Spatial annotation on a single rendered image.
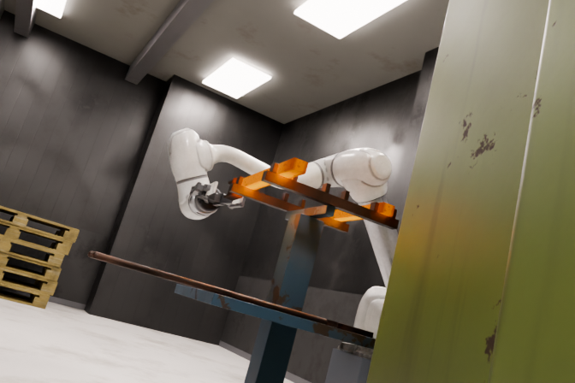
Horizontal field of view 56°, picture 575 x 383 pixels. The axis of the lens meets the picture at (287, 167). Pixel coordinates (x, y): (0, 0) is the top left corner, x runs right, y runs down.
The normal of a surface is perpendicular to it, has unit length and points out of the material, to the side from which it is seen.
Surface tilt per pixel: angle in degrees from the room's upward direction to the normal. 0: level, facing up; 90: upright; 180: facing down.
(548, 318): 90
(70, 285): 90
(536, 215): 90
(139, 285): 90
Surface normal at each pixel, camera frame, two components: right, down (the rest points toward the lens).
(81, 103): 0.47, -0.11
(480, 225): -0.93, -0.31
